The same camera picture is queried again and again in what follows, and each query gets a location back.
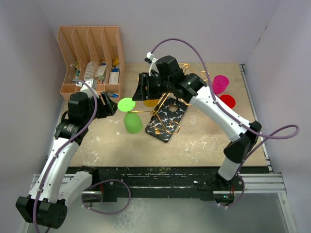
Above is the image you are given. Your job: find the red plastic wine glass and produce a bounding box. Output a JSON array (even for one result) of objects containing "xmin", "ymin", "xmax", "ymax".
[{"xmin": 220, "ymin": 94, "xmax": 236, "ymax": 109}]

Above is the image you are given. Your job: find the green plastic wine glass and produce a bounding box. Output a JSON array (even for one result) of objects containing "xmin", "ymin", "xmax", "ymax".
[{"xmin": 118, "ymin": 98, "xmax": 143, "ymax": 134}]

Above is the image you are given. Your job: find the magenta plastic wine glass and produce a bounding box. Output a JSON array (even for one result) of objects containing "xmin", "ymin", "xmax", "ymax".
[{"xmin": 212, "ymin": 75, "xmax": 229, "ymax": 95}]

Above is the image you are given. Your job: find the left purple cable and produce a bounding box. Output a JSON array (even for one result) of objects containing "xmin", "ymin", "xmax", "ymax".
[{"xmin": 33, "ymin": 81, "xmax": 99, "ymax": 233}]

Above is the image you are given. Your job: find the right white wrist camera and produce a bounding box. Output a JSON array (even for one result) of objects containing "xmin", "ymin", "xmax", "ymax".
[{"xmin": 144, "ymin": 52, "xmax": 158, "ymax": 76}]

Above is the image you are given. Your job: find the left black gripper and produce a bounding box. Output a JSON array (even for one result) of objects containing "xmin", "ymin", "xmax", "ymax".
[{"xmin": 83, "ymin": 91, "xmax": 119, "ymax": 123}]

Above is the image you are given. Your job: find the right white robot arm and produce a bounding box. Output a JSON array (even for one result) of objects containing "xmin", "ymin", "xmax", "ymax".
[{"xmin": 133, "ymin": 53, "xmax": 262, "ymax": 190}]

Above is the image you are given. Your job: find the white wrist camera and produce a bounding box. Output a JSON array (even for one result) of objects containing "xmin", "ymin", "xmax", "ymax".
[
  {"xmin": 76, "ymin": 79, "xmax": 97, "ymax": 94},
  {"xmin": 144, "ymin": 52, "xmax": 158, "ymax": 76}
]

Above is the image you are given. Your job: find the yellow plastic wine glass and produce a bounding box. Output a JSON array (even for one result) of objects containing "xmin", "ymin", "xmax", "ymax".
[{"xmin": 143, "ymin": 99, "xmax": 159, "ymax": 108}]

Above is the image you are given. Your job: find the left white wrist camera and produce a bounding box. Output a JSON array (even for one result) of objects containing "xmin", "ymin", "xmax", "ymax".
[{"xmin": 76, "ymin": 79, "xmax": 97, "ymax": 94}]

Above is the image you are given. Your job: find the white printed packet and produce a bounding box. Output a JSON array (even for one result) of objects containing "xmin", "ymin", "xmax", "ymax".
[{"xmin": 83, "ymin": 61, "xmax": 94, "ymax": 82}]

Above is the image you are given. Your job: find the black metal base frame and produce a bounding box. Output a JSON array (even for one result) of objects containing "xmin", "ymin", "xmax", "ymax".
[{"xmin": 65, "ymin": 166, "xmax": 246, "ymax": 203}]

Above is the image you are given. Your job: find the black marble rack base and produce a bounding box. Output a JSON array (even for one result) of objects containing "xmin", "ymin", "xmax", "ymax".
[{"xmin": 145, "ymin": 97, "xmax": 188, "ymax": 143}]

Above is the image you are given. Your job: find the white blue box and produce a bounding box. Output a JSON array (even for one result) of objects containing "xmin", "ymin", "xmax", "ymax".
[{"xmin": 108, "ymin": 68, "xmax": 120, "ymax": 84}]

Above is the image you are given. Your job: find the yellow small object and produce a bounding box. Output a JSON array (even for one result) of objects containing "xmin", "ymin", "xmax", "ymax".
[{"xmin": 112, "ymin": 58, "xmax": 120, "ymax": 67}]

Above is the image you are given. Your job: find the peach plastic desk organizer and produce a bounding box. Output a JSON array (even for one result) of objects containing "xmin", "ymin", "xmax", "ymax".
[{"xmin": 57, "ymin": 26, "xmax": 125, "ymax": 102}]

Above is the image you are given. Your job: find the purple loop cable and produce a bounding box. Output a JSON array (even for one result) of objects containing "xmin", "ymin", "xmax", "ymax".
[{"xmin": 81, "ymin": 179, "xmax": 133, "ymax": 216}]

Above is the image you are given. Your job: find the white medicine box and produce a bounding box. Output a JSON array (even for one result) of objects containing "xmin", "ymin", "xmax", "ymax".
[{"xmin": 94, "ymin": 65, "xmax": 106, "ymax": 82}]

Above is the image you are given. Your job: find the gold wire glass rack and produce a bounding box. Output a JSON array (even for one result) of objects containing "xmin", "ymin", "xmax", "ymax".
[{"xmin": 133, "ymin": 62, "xmax": 206, "ymax": 141}]

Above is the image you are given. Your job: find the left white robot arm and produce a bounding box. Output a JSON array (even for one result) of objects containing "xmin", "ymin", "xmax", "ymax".
[{"xmin": 16, "ymin": 92, "xmax": 117, "ymax": 229}]

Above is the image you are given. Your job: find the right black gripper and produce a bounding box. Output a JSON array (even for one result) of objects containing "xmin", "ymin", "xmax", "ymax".
[{"xmin": 133, "ymin": 72, "xmax": 173, "ymax": 101}]

